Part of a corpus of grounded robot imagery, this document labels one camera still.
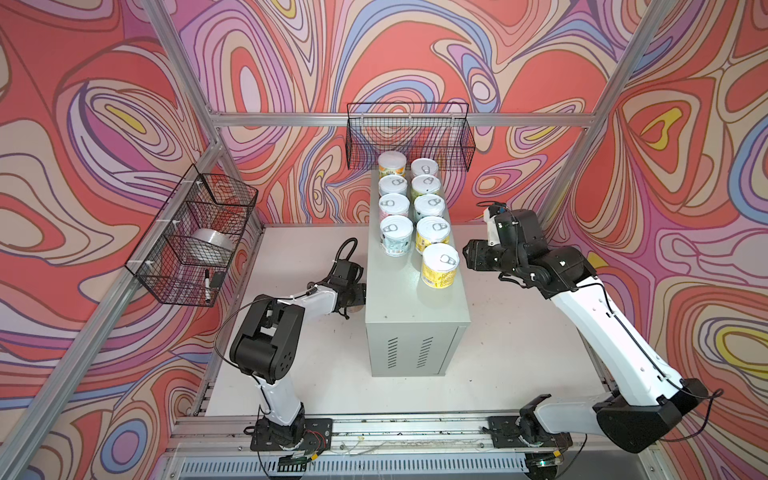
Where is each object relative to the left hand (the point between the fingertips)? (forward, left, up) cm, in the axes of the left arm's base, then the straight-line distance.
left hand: (359, 292), depth 98 cm
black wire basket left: (-7, +40, +28) cm, 50 cm away
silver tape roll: (-5, +34, +31) cm, 46 cm away
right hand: (-8, -31, +28) cm, 43 cm away
